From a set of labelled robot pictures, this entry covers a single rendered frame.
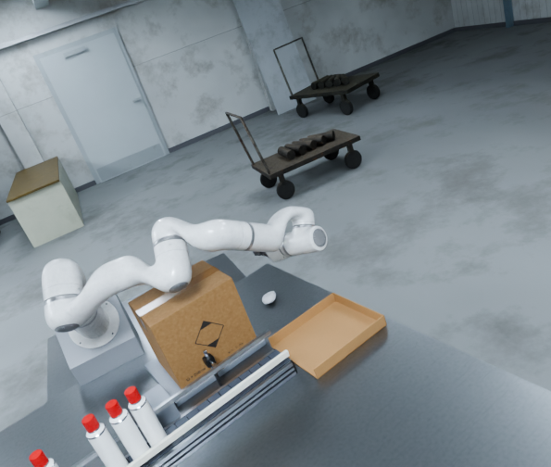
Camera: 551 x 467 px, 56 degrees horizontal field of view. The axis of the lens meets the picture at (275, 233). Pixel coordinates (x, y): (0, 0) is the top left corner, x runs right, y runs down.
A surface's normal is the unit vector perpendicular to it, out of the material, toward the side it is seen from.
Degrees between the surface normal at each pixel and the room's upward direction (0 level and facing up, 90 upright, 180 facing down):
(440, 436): 0
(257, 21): 79
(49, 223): 90
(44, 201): 90
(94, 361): 90
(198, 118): 90
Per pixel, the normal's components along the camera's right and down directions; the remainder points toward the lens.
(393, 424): -0.31, -0.86
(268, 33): 0.32, 0.11
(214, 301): 0.52, 0.20
